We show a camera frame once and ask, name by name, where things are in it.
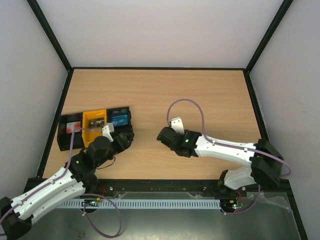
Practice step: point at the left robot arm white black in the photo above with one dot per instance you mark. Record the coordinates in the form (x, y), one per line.
(77, 177)

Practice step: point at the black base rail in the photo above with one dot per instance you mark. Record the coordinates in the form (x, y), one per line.
(205, 188)

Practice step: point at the yellow tray middle compartment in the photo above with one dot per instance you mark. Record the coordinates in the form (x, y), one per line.
(89, 135)

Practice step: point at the red white card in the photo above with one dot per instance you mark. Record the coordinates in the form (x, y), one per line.
(73, 127)

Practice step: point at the black VIP card in tray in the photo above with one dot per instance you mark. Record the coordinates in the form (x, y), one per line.
(96, 123)

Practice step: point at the light blue slotted cable duct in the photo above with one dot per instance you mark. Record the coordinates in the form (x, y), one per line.
(154, 204)

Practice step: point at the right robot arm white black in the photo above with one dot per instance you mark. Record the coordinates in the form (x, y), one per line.
(260, 162)

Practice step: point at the black tray right compartment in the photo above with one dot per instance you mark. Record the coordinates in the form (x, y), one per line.
(119, 111)

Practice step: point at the black tray left compartment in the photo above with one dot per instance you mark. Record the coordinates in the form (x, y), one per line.
(64, 139)

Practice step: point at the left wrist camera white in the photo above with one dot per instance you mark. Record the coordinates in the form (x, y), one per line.
(108, 130)

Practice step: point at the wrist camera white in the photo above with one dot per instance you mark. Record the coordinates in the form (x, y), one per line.
(177, 125)
(108, 130)

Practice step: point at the black tray compartment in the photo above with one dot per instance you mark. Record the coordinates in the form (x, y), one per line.
(64, 139)
(119, 111)

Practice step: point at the black aluminium frame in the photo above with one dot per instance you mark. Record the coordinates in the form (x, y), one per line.
(281, 12)

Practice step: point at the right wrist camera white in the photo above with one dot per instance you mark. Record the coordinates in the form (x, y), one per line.
(177, 125)

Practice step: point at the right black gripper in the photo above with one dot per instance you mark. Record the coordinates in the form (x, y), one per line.
(163, 136)

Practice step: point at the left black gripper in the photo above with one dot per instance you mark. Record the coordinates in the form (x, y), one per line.
(125, 144)

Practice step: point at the blue card in tray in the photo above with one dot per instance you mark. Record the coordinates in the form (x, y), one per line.
(120, 120)

